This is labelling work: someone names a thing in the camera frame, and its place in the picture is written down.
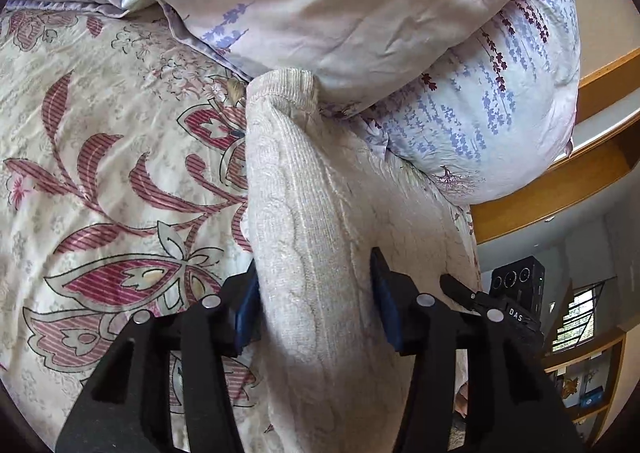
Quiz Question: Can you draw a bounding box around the wooden headboard frame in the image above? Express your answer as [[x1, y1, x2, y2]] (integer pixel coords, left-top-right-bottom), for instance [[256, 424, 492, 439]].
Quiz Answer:
[[470, 48, 640, 246]]

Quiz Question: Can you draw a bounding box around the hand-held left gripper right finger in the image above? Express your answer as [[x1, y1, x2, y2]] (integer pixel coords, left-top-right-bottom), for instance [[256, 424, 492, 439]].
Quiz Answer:
[[369, 247, 587, 453]]

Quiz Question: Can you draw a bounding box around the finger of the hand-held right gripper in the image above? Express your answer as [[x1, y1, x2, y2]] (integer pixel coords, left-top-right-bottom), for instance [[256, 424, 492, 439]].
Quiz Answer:
[[440, 274, 478, 316]]

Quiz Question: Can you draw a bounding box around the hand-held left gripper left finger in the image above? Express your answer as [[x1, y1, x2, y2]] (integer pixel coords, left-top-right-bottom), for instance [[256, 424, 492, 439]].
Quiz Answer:
[[55, 263, 262, 453]]

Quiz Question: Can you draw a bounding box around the white lavender print pillow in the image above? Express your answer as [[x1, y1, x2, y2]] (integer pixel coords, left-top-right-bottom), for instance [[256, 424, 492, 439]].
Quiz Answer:
[[320, 0, 583, 206]]

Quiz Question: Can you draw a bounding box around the wooden shelf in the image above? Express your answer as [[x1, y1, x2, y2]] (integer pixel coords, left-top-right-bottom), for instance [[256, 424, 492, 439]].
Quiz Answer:
[[542, 328, 628, 439]]

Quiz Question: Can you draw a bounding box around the pink pillow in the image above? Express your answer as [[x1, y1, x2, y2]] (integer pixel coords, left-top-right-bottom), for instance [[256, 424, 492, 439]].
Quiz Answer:
[[122, 0, 573, 121]]

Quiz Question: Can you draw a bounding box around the beige cable knit sweater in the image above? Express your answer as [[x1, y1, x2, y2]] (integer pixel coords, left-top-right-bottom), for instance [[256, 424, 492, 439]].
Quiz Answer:
[[245, 68, 481, 453]]

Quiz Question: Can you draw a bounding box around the barred window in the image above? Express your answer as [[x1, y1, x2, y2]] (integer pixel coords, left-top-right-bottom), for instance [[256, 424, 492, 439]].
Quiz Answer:
[[550, 283, 608, 354]]

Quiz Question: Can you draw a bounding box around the blue box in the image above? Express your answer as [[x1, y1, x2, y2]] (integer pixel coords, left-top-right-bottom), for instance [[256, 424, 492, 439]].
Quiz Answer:
[[580, 385, 609, 410]]

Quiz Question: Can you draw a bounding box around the floral bedsheet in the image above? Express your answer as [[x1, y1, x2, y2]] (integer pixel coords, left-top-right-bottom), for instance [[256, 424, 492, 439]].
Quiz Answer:
[[0, 8, 481, 453]]

